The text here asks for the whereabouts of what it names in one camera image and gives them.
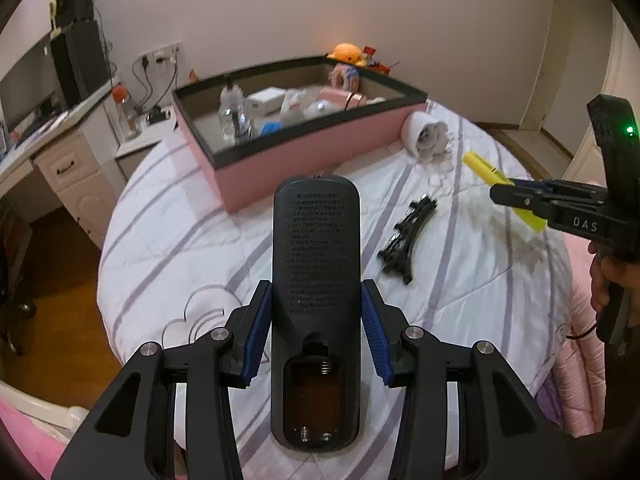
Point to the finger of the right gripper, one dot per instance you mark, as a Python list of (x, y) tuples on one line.
[(563, 187), (535, 202)]

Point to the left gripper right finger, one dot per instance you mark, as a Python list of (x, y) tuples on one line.
[(384, 326)]

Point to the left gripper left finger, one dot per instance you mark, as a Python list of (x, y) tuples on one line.
[(249, 326)]

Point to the yellow highlighter marker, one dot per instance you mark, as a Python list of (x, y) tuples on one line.
[(501, 187)]

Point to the black remote control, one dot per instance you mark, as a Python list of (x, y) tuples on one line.
[(315, 330)]

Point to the blue highlighter marker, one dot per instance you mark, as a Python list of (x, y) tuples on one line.
[(270, 127)]

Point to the clear glass bottle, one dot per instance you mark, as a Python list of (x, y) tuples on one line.
[(236, 126)]

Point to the pink block toy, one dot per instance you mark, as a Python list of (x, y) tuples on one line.
[(345, 77)]

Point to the white power adapter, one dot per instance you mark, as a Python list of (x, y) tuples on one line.
[(265, 102)]

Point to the person right hand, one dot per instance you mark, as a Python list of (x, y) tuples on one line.
[(604, 270)]

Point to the black hair clip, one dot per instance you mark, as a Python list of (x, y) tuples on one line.
[(396, 256)]

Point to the white paper cup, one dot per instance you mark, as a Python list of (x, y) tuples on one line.
[(424, 137)]

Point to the pink cylinder case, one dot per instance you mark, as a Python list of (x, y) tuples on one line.
[(347, 100)]

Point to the pink storage box black rim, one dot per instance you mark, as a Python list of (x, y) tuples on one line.
[(243, 174)]

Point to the white nightstand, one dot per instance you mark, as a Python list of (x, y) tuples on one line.
[(131, 153)]

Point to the white plush toy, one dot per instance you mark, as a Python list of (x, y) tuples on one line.
[(303, 105)]

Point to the orange capped bottle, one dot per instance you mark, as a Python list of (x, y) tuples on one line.
[(127, 115)]

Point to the orange octopus plush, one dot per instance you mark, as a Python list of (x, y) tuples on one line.
[(348, 54)]

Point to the white desk with drawers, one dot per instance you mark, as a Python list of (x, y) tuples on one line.
[(71, 163)]

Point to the black computer monitor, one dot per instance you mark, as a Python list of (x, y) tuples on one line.
[(29, 92)]

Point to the white wall socket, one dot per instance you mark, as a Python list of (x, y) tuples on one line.
[(169, 53)]

